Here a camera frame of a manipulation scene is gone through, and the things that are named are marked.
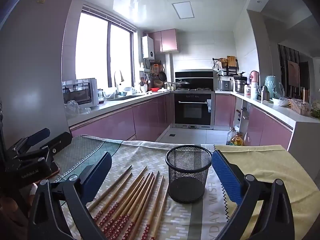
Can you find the clear plastic bottle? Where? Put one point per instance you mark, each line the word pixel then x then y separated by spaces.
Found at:
pixel 230 136

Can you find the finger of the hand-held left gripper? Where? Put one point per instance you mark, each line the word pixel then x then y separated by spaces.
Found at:
pixel 37 136
pixel 60 141

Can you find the wok with lid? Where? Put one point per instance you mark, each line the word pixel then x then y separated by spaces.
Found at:
pixel 182 83

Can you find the hanging frying pan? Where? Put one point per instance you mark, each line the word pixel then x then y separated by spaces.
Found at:
pixel 162 75

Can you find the green vegetables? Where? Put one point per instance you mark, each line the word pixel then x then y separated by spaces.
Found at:
pixel 316 113

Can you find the white water heater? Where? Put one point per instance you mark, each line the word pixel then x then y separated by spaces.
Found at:
pixel 147 47

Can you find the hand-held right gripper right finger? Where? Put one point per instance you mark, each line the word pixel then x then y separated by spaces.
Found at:
pixel 226 177

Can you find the grey refrigerator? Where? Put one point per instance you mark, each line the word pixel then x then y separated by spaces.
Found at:
pixel 32 67

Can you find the person's left hand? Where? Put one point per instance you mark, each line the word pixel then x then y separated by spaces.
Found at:
pixel 33 189

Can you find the bunch of wooden chopsticks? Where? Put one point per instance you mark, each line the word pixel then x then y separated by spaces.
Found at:
pixel 142 190

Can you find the kitchen window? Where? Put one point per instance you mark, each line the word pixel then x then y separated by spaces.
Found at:
pixel 92 50

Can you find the patterned tablecloth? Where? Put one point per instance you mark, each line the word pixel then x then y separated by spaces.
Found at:
pixel 140 157

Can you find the steel pot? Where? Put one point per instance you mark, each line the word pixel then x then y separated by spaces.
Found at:
pixel 240 86

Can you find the wooden cutting board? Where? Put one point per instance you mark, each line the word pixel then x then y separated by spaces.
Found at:
pixel 231 61

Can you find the steel kitchen faucet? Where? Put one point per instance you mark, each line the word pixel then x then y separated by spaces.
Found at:
pixel 118 78

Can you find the black mesh pen holder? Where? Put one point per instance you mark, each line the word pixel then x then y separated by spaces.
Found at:
pixel 187 180

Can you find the black range hood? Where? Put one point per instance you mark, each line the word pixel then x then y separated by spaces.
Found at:
pixel 193 76

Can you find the white bowl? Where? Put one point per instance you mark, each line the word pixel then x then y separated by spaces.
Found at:
pixel 280 102

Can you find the pink base cabinets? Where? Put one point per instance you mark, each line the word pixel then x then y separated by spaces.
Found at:
pixel 145 117
pixel 265 130

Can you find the pink wall cabinet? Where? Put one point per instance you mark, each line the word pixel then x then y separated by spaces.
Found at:
pixel 167 40

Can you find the striped curtain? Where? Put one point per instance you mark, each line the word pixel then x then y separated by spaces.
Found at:
pixel 283 62

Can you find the clear plastic bag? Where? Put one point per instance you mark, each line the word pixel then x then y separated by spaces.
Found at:
pixel 72 107

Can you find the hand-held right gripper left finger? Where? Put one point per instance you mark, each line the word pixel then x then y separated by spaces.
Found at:
pixel 97 177

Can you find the copper tumbler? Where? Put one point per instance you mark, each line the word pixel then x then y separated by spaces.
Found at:
pixel 304 93

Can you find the clear plastic food box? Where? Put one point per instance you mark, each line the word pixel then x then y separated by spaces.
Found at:
pixel 300 108

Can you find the yellow cooking oil bottle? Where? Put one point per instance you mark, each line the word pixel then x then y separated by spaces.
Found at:
pixel 237 140

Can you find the teal covered appliance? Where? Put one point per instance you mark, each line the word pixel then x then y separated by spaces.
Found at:
pixel 271 85

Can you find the pink kettle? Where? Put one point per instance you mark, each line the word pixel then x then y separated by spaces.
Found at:
pixel 254 76

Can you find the black built-in oven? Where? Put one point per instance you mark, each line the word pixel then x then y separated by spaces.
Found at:
pixel 191 110

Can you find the red basin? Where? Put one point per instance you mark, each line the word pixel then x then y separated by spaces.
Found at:
pixel 155 89

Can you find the ceiling light panel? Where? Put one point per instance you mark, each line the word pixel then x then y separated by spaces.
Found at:
pixel 182 10

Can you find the silver rice cooker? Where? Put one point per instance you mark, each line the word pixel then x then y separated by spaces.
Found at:
pixel 225 85

